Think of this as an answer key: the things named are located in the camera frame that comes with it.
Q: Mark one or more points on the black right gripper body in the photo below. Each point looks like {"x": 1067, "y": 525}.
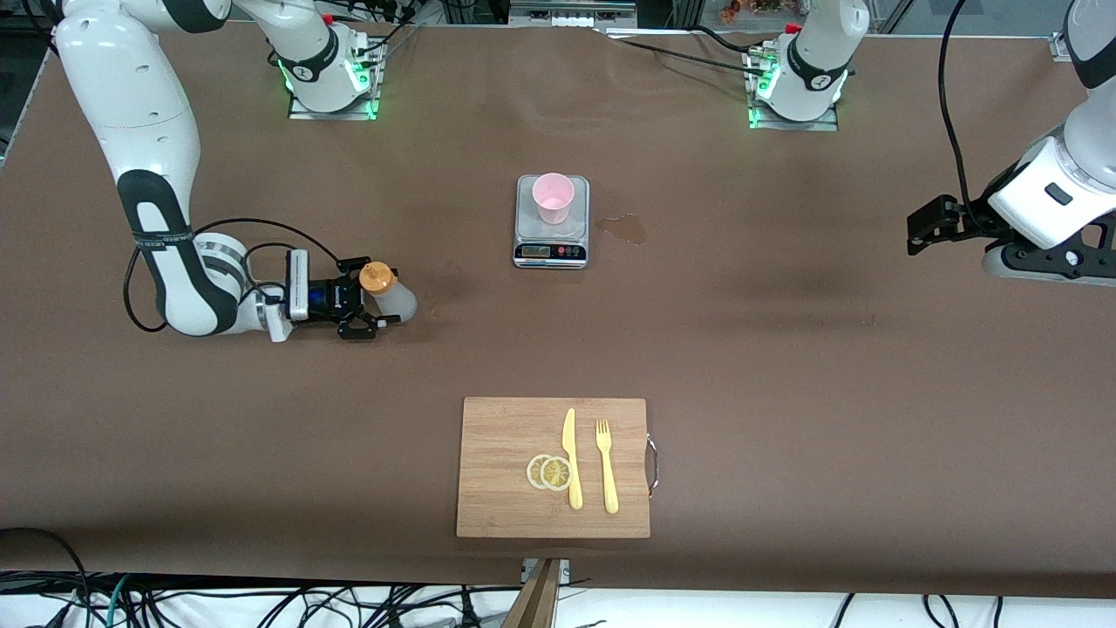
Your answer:
{"x": 330, "y": 298}

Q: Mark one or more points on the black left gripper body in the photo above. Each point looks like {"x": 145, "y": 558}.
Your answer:
{"x": 969, "y": 220}

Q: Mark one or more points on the clear sauce bottle orange cap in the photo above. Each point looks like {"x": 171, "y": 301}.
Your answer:
{"x": 397, "y": 301}

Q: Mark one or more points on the pink plastic cup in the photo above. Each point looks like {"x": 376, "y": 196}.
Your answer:
{"x": 554, "y": 205}

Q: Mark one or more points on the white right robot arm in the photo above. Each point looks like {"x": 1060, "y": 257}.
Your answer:
{"x": 131, "y": 87}

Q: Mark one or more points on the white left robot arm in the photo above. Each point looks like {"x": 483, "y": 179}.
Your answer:
{"x": 1046, "y": 205}

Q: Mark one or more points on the silver digital kitchen scale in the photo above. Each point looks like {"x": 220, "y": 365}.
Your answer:
{"x": 523, "y": 228}

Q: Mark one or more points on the wooden cutting board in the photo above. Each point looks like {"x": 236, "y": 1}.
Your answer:
{"x": 497, "y": 436}

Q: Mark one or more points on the lemon slice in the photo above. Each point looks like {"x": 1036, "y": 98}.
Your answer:
{"x": 534, "y": 472}
{"x": 555, "y": 474}

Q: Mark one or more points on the yellow plastic knife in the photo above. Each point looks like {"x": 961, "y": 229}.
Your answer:
{"x": 569, "y": 436}

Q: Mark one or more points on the yellow plastic fork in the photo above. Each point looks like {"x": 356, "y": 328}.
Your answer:
{"x": 609, "y": 484}

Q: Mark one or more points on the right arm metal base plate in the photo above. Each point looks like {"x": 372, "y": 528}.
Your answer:
{"x": 331, "y": 115}

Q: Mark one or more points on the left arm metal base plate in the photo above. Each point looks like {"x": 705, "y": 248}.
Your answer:
{"x": 793, "y": 126}

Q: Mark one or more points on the small metal bracket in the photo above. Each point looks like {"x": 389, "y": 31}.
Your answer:
{"x": 565, "y": 569}

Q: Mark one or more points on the wooden post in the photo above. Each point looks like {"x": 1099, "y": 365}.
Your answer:
{"x": 534, "y": 606}

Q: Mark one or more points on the aluminium frame rail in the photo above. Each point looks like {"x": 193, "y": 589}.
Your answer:
{"x": 575, "y": 7}

